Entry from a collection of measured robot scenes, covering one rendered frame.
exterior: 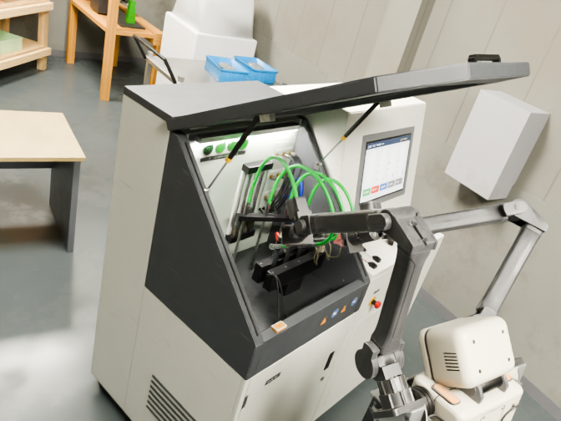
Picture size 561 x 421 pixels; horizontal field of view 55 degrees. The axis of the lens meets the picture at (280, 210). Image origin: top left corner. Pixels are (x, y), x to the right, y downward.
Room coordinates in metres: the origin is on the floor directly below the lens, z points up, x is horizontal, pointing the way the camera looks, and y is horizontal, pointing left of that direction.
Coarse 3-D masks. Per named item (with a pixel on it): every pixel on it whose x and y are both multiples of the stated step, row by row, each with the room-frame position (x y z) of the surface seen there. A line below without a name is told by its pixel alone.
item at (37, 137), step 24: (0, 120) 2.89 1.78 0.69; (24, 120) 2.98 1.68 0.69; (48, 120) 3.08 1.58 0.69; (0, 144) 2.61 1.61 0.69; (24, 144) 2.69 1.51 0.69; (48, 144) 2.77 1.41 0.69; (72, 144) 2.85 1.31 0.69; (0, 168) 2.96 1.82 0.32; (24, 168) 3.05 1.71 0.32; (48, 168) 3.14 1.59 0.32; (72, 168) 2.75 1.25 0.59; (72, 192) 2.73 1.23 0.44; (72, 216) 2.73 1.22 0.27; (72, 240) 2.74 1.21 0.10
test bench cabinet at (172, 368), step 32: (160, 320) 1.58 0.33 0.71; (352, 320) 1.88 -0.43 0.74; (160, 352) 1.56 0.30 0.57; (192, 352) 1.47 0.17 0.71; (160, 384) 1.54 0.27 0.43; (192, 384) 1.45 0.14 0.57; (224, 384) 1.37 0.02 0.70; (160, 416) 1.51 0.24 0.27; (192, 416) 1.43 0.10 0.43; (224, 416) 1.35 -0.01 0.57
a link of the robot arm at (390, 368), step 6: (378, 354) 1.06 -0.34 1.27; (384, 354) 1.07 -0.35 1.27; (390, 354) 1.07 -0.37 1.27; (378, 360) 1.05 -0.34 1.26; (384, 360) 1.05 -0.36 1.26; (390, 360) 1.06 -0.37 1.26; (378, 366) 1.04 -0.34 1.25; (384, 366) 1.04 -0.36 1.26; (390, 366) 1.04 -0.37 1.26; (396, 366) 1.05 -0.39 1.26; (378, 372) 1.04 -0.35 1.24; (384, 372) 1.02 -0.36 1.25; (390, 372) 1.03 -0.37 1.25; (396, 372) 1.04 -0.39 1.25; (378, 378) 1.03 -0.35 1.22; (384, 378) 1.02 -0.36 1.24; (390, 378) 1.03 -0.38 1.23
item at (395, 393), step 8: (400, 376) 1.03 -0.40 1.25; (384, 384) 1.01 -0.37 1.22; (392, 384) 1.01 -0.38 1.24; (400, 384) 1.01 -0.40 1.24; (384, 392) 1.00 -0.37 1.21; (392, 392) 1.00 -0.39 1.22; (400, 392) 0.99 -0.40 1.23; (408, 392) 1.00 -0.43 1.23; (384, 400) 0.99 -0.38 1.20; (392, 400) 0.98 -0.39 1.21; (400, 400) 0.98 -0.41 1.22; (408, 400) 0.99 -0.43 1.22; (416, 400) 1.00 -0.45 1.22; (424, 400) 1.01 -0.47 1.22; (384, 408) 0.98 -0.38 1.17; (392, 408) 0.96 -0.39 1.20; (400, 408) 0.96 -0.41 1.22; (408, 408) 0.97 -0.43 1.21; (376, 416) 0.97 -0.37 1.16; (384, 416) 0.96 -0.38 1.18; (392, 416) 0.94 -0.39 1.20
